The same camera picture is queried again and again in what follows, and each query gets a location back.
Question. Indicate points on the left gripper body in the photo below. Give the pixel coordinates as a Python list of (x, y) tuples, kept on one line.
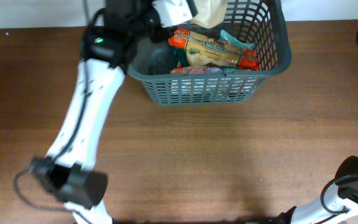
[(148, 23)]

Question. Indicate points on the green Nescafe coffee bag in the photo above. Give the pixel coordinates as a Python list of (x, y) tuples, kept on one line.
[(180, 57)]

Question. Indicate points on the red spaghetti pasta pack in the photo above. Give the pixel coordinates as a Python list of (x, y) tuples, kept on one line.
[(237, 57)]

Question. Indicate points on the beige snack bag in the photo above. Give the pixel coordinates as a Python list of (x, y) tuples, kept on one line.
[(205, 59)]

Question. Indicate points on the teal wet wipes pack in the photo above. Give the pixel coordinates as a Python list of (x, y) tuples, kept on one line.
[(230, 39)]

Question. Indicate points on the white tissue multipack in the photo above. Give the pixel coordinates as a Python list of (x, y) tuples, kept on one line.
[(213, 90)]

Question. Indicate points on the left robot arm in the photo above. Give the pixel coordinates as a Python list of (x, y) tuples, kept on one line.
[(108, 46)]

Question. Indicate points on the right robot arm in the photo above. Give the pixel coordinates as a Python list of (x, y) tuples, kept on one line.
[(337, 202)]

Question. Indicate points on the grey plastic basket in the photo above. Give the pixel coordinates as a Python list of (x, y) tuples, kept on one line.
[(260, 23)]

